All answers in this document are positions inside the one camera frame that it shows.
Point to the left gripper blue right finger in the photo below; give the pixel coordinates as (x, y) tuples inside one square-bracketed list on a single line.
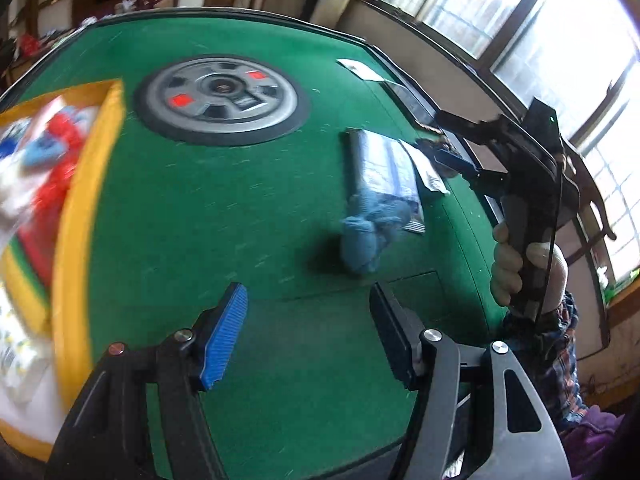
[(399, 330)]

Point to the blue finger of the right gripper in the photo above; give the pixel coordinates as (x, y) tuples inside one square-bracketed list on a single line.
[(447, 161)]

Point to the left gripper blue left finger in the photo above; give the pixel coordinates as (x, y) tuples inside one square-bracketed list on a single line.
[(217, 331)]

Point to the plaid sleeved right forearm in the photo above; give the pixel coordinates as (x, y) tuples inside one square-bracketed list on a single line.
[(547, 352)]

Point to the red soft item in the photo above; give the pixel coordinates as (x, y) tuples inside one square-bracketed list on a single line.
[(50, 198)]

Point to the white gloved right hand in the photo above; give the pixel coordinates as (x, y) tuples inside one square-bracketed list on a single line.
[(506, 280)]

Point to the white folded cloth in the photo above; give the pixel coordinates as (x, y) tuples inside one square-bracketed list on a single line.
[(426, 171)]

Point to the black smartphone gold case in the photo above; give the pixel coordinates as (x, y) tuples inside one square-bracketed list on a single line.
[(416, 113)]

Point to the white paper card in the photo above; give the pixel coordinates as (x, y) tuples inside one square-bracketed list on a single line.
[(361, 70)]

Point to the yellow rimmed storage tray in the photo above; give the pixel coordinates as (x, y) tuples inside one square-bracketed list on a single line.
[(57, 313)]

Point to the grey round table centre disc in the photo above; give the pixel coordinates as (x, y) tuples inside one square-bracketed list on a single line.
[(221, 100)]

